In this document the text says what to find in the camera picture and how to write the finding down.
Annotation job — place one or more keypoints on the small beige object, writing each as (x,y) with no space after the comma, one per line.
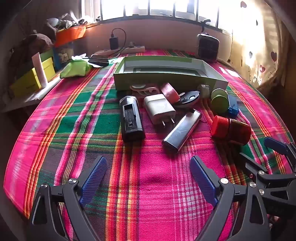
(204,90)

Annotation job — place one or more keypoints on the green and white spool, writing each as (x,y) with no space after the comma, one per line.
(219,102)

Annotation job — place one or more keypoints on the green cloth bundle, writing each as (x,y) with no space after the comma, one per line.
(75,69)

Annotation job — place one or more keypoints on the green cardboard box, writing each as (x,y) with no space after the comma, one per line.
(161,80)

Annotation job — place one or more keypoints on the yellow box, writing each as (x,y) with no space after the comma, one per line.
(25,83)

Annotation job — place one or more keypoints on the brown cloth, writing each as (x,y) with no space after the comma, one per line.
(34,44)

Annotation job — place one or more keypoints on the pink tape roll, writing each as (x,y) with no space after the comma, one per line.
(170,92)

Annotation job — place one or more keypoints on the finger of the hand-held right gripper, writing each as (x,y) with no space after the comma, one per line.
(251,162)
(275,144)

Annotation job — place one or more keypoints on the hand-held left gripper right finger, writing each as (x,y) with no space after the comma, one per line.
(203,178)

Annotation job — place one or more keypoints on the pile of clutter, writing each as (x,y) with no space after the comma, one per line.
(64,22)

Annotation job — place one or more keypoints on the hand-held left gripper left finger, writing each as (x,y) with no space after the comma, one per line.
(94,178)

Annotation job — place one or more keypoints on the heart print curtain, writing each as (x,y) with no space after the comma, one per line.
(259,46)

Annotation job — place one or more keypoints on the window grille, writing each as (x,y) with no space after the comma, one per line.
(148,12)

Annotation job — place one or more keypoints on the pink green plaid blanket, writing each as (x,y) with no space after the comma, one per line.
(76,129)

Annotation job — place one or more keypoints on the black smartphone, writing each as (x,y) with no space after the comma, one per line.
(98,61)

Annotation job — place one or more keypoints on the white power strip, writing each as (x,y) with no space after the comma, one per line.
(134,49)

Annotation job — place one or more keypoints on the blue printed box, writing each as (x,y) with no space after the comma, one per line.
(62,56)

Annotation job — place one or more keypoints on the orange plastic bin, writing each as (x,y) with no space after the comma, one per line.
(69,34)

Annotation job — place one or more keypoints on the silver lighter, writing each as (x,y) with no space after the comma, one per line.
(180,132)

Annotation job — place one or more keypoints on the white side ledge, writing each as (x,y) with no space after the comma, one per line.
(34,97)

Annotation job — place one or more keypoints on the black power adapter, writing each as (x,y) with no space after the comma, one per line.
(113,42)

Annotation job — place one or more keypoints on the white tube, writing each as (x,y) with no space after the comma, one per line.
(40,69)

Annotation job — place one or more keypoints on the white charger plug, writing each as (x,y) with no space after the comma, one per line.
(157,106)

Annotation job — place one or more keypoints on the black key fob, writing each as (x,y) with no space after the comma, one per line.
(188,98)

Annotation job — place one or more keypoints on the white tissue paper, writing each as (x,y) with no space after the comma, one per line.
(78,56)

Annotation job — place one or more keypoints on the red-capped small bottle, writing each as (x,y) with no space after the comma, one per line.
(231,129)

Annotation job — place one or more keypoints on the small blue box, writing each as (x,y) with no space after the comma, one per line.
(233,106)

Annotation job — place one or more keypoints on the black battery charger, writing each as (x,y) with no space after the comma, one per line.
(131,120)

